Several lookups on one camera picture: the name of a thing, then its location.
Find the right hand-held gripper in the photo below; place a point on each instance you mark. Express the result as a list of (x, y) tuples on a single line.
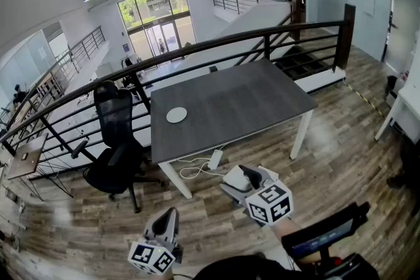
[(270, 203)]

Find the black screen on stand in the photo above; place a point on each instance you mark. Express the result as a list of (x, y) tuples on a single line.
[(323, 236)]

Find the glass entrance window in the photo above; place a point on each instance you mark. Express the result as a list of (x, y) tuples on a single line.
[(157, 19)]

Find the person's right forearm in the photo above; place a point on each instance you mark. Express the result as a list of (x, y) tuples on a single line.
[(285, 228)]

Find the small white item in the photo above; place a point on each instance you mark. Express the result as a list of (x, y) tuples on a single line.
[(235, 179)]

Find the person's dark clothing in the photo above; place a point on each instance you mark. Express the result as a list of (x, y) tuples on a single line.
[(243, 269)]

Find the black bag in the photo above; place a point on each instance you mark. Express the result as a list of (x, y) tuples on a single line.
[(391, 86)]

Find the dark grey table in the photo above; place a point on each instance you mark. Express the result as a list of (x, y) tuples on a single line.
[(229, 105)]

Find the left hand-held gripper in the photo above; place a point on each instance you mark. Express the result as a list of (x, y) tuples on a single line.
[(152, 255)]

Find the white round plate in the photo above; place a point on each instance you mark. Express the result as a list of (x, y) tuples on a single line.
[(176, 115)]

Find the black office chair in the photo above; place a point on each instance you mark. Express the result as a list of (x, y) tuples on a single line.
[(115, 141)]

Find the white power strip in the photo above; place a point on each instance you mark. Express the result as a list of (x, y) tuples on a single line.
[(215, 159)]

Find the small wooden side table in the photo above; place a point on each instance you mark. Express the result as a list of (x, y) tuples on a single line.
[(28, 157)]

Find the black metal railing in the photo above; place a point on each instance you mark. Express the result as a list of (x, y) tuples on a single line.
[(197, 49)]

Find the small black object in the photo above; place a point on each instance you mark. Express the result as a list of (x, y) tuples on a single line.
[(213, 69)]

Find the yellow black floor strip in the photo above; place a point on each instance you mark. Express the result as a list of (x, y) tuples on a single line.
[(365, 100)]

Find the white desk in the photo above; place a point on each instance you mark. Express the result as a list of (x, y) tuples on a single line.
[(405, 105)]

